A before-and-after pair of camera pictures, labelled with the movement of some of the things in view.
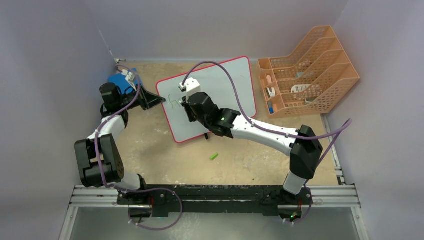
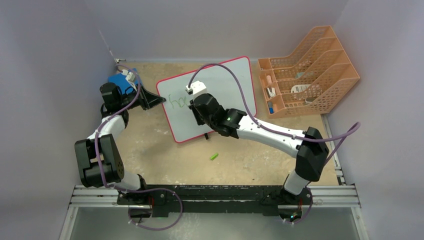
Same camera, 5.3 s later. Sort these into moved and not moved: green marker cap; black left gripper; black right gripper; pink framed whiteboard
Moved: black right gripper
Not moved: green marker cap; black left gripper; pink framed whiteboard
